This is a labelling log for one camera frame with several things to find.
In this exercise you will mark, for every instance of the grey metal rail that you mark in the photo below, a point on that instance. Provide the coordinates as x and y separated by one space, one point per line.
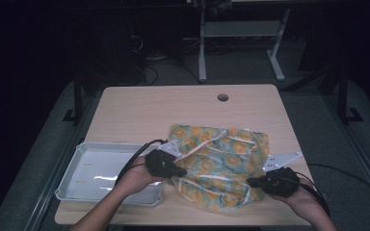
356 144
51 189

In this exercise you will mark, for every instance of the white metal desk frame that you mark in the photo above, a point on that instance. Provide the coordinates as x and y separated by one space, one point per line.
241 29

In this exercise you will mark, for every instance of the white plastic tray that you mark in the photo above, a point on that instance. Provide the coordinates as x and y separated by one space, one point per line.
93 173

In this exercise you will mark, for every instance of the black metal stand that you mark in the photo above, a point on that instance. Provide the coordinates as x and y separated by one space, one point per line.
77 99
343 96

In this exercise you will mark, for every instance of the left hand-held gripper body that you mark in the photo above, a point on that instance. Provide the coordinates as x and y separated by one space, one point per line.
160 163

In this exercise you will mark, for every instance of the lemon print fabric bag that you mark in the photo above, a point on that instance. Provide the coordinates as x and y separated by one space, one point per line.
221 163

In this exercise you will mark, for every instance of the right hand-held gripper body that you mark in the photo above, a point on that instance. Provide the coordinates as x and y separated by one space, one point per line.
279 181

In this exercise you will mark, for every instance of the person's right hand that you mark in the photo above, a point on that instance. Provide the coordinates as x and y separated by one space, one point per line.
302 199

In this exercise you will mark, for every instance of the person's left hand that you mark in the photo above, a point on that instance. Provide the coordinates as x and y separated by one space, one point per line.
136 178

